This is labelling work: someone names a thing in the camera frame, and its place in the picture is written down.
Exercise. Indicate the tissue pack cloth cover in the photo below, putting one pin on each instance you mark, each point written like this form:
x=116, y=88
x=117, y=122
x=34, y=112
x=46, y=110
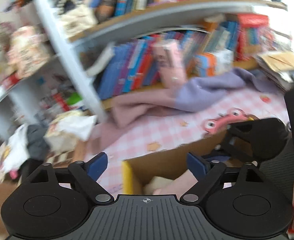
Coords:
x=67, y=129

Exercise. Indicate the yellow cardboard box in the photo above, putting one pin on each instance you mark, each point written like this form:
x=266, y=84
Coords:
x=171, y=164

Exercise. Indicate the pink doll figurine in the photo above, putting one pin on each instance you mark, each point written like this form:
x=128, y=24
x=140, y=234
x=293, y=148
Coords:
x=28, y=52

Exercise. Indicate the grey wooden bookshelf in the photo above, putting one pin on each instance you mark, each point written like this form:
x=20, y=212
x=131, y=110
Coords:
x=128, y=26

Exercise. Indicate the pink cylindrical device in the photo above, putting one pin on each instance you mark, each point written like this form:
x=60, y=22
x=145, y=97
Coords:
x=170, y=64

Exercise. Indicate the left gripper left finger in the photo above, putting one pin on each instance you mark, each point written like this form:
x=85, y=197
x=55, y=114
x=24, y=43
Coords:
x=86, y=175

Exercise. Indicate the purple pink cloth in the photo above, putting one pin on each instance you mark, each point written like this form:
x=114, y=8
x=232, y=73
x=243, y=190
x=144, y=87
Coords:
x=196, y=95

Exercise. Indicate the pink checkered table mat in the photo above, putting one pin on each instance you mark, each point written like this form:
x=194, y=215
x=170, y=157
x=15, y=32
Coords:
x=159, y=133

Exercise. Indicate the wooden chess box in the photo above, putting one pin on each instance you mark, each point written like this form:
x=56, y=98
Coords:
x=64, y=159

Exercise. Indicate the beige rectangular block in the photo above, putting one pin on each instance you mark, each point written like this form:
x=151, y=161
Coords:
x=156, y=184

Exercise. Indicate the white pearl handbag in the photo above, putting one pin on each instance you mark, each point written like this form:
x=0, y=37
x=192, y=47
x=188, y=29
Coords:
x=75, y=16

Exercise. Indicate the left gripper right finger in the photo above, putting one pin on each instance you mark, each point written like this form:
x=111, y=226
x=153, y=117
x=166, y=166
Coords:
x=208, y=177

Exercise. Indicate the brown paper envelope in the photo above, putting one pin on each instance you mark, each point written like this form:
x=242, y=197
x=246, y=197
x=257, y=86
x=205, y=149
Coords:
x=276, y=62

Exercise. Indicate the pink plush toy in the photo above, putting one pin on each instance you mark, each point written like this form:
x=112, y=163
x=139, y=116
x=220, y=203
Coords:
x=178, y=186

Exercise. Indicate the orange white blue boxes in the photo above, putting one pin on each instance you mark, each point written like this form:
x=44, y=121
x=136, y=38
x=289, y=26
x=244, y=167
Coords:
x=213, y=64

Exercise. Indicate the red dictionary books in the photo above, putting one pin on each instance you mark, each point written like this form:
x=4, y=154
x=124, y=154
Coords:
x=254, y=35

